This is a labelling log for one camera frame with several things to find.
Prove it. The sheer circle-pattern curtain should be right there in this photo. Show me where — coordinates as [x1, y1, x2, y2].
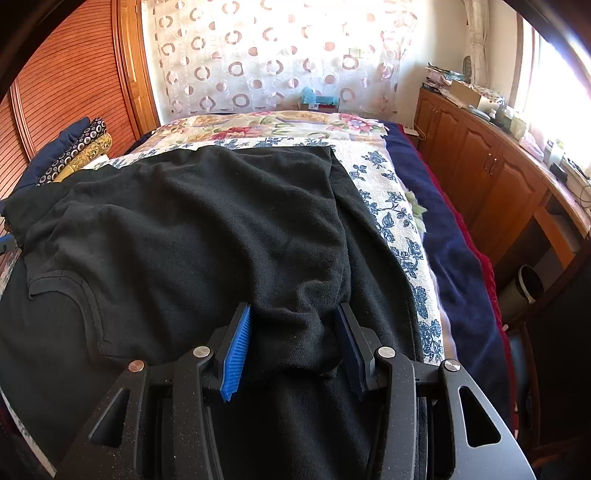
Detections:
[152, 0, 419, 119]

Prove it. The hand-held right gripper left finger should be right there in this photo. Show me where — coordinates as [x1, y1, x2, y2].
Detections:
[58, 302, 253, 480]

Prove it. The wooden louvered wardrobe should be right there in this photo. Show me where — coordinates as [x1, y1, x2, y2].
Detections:
[0, 0, 161, 186]

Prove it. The pink floral blanket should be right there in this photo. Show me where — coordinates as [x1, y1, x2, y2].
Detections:
[124, 110, 432, 232]

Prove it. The open cardboard box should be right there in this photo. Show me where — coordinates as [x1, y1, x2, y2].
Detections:
[450, 80, 498, 110]

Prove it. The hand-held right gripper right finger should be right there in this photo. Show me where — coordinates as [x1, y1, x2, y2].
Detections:
[336, 302, 536, 480]

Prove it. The blue cloth bundle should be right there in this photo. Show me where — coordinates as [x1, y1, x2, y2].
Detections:
[300, 88, 336, 106]

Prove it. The navy blanket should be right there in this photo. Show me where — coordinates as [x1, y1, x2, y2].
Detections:
[385, 121, 503, 412]

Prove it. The wooden framed window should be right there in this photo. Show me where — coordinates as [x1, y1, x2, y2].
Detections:
[508, 14, 591, 155]

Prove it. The white patterned window curtain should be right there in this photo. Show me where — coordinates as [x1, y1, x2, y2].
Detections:
[464, 0, 491, 89]

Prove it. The navy folded garment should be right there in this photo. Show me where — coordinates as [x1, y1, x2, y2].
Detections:
[14, 116, 91, 195]

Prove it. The stack of magazines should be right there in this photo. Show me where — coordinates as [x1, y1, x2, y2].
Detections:
[423, 64, 465, 91]

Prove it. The white trash bin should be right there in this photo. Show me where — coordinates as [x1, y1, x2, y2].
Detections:
[499, 264, 546, 325]

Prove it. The wooden side cabinet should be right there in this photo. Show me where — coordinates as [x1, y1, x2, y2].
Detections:
[413, 84, 591, 278]

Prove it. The dark wooden chair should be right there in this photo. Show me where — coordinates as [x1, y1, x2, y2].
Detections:
[505, 272, 591, 463]

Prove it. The black printed t-shirt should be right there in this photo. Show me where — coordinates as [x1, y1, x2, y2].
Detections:
[0, 144, 428, 480]

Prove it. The white blue floral sheet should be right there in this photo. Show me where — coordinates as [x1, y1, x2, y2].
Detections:
[0, 137, 447, 480]

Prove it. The golden patterned folded cloth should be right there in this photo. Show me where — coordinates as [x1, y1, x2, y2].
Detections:
[54, 134, 114, 184]

